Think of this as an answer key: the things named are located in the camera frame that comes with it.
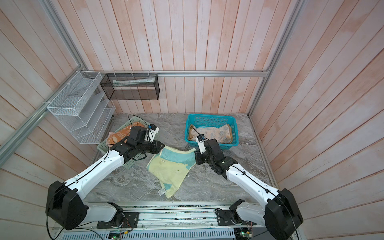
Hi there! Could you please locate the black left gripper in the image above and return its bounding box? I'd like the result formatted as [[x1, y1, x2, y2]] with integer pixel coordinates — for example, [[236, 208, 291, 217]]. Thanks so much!
[[136, 140, 166, 155]]

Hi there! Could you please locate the green yellow striped towel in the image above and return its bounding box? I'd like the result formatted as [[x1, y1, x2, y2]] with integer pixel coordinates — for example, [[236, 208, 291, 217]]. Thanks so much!
[[147, 146, 196, 199]]

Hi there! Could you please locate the orange paw print towel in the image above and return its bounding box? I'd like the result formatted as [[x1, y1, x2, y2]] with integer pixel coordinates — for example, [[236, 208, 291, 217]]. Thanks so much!
[[187, 124, 234, 144]]

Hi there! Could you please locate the teal plastic basket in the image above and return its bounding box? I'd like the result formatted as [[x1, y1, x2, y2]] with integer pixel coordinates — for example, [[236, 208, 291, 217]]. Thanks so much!
[[185, 114, 239, 150]]

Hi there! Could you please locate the pink orange patterned towel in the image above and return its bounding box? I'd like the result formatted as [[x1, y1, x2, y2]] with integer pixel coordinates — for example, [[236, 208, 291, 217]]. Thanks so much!
[[107, 122, 144, 148]]

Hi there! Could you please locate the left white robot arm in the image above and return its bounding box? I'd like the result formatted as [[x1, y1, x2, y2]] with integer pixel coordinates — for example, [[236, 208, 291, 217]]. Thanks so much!
[[46, 124, 165, 230]]

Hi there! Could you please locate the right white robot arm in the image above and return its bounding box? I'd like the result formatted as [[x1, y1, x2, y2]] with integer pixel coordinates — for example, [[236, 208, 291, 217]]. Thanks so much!
[[195, 135, 304, 240]]

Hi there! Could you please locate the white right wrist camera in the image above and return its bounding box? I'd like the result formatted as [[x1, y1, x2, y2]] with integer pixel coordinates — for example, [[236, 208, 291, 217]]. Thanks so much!
[[196, 134, 206, 154]]

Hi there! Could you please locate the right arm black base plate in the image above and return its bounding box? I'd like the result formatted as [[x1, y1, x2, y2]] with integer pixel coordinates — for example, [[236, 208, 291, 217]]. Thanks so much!
[[214, 209, 255, 226]]

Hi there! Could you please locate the black mesh wall basket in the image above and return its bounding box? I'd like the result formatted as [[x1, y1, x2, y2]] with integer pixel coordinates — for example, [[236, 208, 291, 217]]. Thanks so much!
[[101, 73, 160, 101]]

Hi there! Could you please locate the aluminium mounting rail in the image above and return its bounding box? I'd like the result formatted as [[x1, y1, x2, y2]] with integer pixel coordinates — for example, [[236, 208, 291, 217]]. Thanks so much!
[[49, 202, 274, 240]]

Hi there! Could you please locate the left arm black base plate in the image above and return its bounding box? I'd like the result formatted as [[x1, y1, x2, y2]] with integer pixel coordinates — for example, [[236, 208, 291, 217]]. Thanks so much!
[[97, 212, 140, 229]]

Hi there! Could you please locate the white wire mesh shelf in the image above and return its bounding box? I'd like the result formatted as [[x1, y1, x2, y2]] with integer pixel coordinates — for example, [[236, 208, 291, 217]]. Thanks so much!
[[48, 71, 116, 145]]

